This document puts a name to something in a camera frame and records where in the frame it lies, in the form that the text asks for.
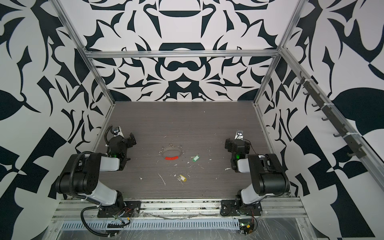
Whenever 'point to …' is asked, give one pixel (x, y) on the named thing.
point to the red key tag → (170, 158)
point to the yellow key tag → (183, 178)
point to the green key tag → (196, 158)
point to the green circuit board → (246, 226)
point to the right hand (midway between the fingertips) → (239, 138)
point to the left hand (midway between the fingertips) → (122, 133)
